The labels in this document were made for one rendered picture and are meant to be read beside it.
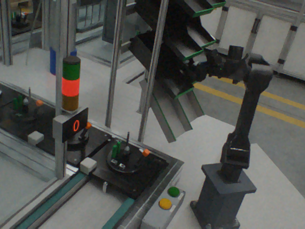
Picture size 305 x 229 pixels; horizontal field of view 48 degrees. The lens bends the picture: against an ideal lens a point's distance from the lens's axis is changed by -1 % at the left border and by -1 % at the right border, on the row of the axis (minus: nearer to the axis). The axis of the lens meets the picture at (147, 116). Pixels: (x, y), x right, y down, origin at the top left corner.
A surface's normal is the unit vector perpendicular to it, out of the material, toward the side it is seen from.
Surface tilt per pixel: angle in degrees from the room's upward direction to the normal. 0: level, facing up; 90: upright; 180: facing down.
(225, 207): 90
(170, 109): 45
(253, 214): 0
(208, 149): 0
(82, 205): 0
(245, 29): 90
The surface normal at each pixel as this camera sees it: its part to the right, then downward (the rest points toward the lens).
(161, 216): 0.15, -0.83
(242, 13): -0.46, 0.42
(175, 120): 0.66, -0.28
